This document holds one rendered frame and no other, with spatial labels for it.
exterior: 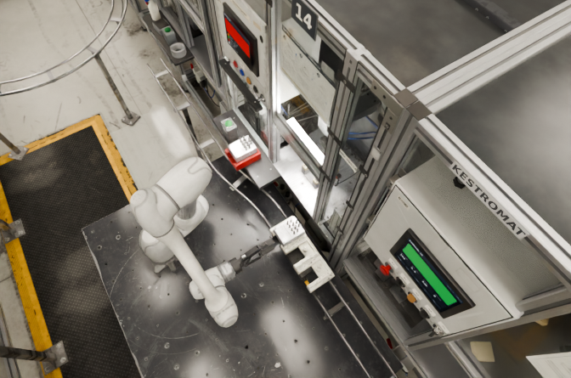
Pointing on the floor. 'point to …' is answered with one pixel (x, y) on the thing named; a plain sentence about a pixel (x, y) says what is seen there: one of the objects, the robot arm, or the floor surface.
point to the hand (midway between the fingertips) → (268, 245)
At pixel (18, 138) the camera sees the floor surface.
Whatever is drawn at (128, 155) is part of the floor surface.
